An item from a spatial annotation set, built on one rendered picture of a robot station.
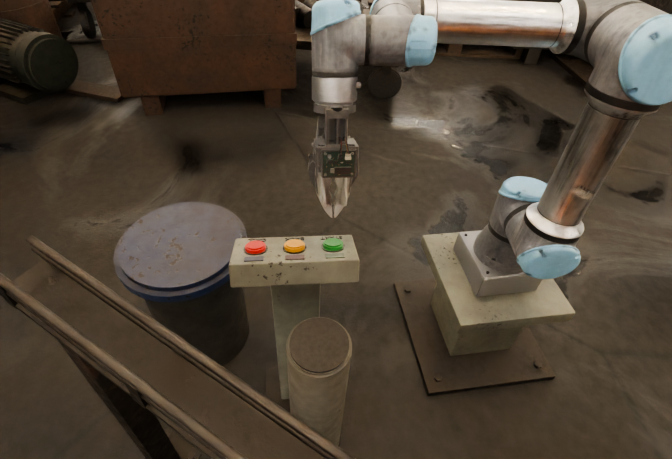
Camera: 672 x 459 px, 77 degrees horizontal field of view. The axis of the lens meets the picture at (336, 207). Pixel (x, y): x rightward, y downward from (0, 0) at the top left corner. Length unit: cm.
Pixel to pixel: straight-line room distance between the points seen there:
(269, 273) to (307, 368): 18
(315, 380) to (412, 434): 57
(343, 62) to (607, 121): 46
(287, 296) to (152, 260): 37
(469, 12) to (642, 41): 26
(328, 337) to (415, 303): 73
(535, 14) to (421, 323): 97
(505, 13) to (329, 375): 70
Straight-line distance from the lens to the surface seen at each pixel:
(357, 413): 131
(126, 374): 58
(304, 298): 90
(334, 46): 68
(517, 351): 150
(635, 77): 79
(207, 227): 114
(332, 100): 68
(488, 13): 84
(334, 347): 79
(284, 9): 230
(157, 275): 106
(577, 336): 166
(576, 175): 90
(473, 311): 118
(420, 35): 69
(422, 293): 153
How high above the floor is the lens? 121
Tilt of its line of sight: 42 degrees down
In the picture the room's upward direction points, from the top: 4 degrees clockwise
